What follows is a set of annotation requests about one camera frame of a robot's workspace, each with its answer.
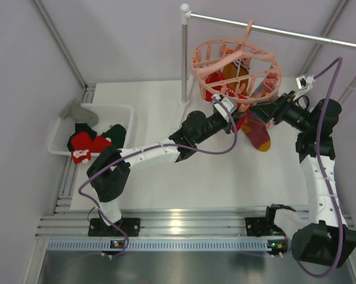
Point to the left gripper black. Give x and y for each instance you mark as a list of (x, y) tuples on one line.
[(228, 126)]

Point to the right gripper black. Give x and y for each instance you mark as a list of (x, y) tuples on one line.
[(281, 107)]

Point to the pink round clip hanger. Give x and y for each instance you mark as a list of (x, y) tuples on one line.
[(208, 60)]

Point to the dark green sock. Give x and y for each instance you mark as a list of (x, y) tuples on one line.
[(114, 138)]

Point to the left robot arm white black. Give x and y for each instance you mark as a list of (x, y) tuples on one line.
[(110, 171)]

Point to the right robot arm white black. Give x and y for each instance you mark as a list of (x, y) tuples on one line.
[(325, 238)]

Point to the pink striped yellow-toe sock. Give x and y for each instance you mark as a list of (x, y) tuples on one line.
[(254, 128)]

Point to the mustard hanging sock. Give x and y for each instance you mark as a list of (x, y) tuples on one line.
[(234, 69)]

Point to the red santa sock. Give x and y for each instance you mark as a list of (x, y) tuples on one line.
[(82, 145)]

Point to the black sock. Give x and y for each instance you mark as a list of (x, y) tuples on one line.
[(85, 128)]

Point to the grey sock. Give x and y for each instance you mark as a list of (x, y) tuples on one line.
[(79, 114)]

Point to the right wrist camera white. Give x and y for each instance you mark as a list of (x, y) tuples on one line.
[(304, 82)]

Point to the right black mount plate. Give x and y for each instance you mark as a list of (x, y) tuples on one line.
[(257, 227)]

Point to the black mount plate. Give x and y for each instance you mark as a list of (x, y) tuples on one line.
[(98, 228), (257, 227)]

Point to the left black mount plate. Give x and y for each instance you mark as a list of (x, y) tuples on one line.
[(98, 228)]

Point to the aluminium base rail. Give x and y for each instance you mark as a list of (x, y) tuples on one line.
[(171, 230)]

